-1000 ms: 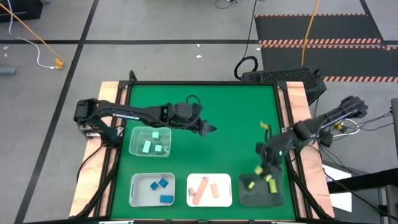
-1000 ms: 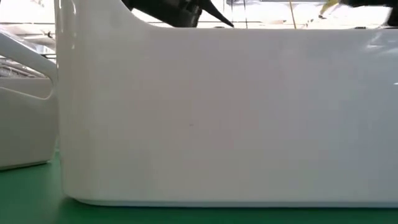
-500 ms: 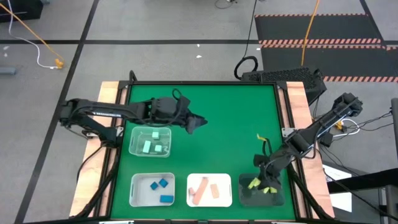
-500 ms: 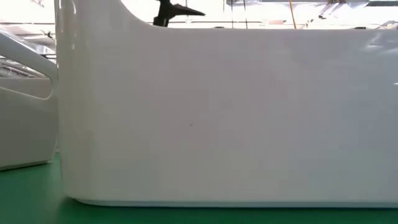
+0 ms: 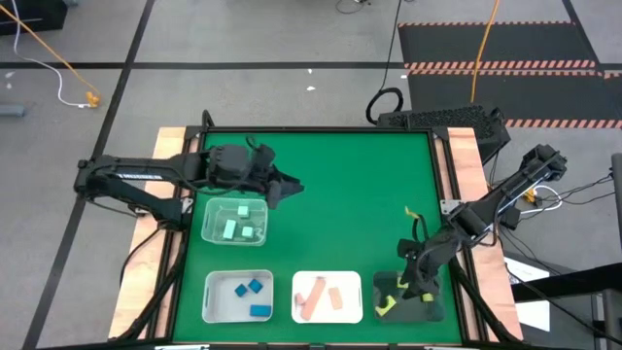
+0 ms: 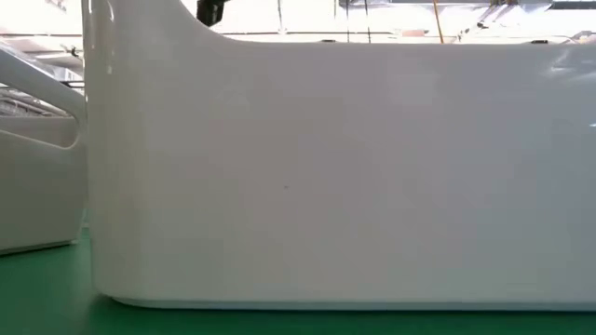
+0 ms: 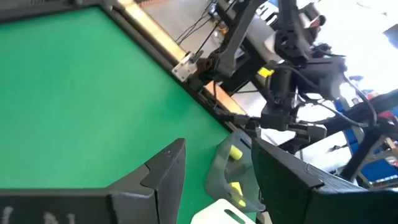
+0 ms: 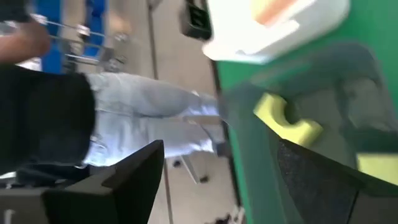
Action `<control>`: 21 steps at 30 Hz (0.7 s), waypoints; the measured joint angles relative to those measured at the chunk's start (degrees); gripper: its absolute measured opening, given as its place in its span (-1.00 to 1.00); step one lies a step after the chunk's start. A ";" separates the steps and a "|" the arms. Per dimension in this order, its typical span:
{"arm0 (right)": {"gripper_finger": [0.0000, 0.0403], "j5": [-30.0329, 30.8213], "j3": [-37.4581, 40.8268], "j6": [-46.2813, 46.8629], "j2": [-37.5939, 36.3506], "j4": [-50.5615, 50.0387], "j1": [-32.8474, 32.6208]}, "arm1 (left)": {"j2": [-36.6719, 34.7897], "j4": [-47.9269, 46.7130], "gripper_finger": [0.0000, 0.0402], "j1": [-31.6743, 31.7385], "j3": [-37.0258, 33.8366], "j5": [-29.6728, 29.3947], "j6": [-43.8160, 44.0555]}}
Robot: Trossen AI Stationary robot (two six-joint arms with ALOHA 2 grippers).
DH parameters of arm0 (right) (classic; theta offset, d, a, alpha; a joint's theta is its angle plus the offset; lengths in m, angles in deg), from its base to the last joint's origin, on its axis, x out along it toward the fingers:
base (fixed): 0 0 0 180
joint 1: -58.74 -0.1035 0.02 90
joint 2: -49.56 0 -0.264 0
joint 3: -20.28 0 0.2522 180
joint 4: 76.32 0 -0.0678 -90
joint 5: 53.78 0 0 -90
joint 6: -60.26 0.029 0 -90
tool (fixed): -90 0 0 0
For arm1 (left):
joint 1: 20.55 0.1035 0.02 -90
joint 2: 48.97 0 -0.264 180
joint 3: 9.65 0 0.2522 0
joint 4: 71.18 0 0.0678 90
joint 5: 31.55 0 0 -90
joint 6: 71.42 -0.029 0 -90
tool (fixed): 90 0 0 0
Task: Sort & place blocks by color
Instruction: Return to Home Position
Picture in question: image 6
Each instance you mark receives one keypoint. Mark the large white plastic bin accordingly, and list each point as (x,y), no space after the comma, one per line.
(326,163)

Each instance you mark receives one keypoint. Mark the grey thin background pole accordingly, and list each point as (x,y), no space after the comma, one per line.
(280,16)

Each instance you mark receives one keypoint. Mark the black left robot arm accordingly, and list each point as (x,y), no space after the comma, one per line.
(210,10)

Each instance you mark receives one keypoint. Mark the dark thin background pole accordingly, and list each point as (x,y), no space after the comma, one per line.
(347,18)
(367,21)

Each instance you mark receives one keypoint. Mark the small white plastic bin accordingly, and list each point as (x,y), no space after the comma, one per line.
(37,186)

